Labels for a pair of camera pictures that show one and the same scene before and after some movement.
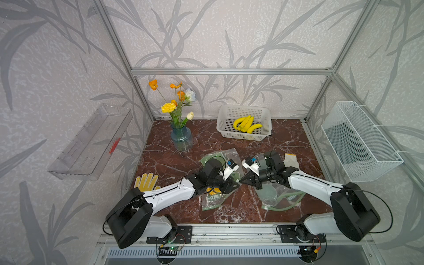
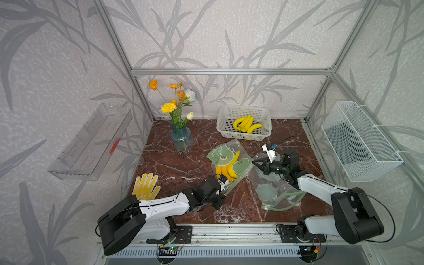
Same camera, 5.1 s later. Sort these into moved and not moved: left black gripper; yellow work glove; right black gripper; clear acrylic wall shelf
Moved: right black gripper; left black gripper
Not moved: yellow work glove; clear acrylic wall shelf
